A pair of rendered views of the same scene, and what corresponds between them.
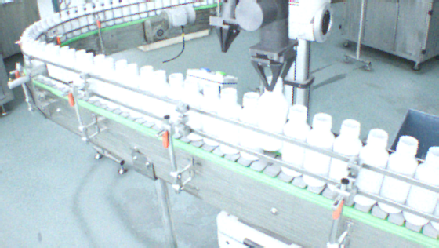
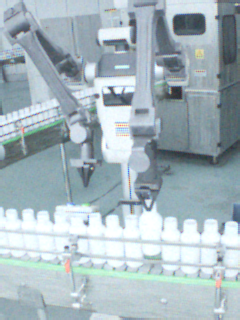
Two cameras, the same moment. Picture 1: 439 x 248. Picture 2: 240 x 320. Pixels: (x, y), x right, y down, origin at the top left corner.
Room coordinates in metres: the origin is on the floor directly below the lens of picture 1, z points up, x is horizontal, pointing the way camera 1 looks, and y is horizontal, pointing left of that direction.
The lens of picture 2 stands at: (-0.29, 0.35, 1.73)
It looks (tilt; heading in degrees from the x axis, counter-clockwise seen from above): 24 degrees down; 341
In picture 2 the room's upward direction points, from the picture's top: 6 degrees counter-clockwise
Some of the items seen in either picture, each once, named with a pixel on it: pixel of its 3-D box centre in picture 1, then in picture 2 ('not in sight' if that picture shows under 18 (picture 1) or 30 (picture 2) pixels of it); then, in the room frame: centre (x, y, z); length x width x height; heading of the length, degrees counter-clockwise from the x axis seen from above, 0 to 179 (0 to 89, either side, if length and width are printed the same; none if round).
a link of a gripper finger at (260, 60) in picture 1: (273, 68); (148, 194); (0.69, -0.13, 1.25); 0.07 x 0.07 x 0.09; 50
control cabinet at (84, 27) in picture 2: not in sight; (83, 63); (7.51, -2.25, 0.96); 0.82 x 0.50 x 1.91; 122
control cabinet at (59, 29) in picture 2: not in sight; (52, 71); (7.03, -1.48, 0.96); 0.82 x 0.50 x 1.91; 122
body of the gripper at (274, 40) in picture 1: (274, 34); (147, 170); (0.69, -0.14, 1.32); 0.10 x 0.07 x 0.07; 140
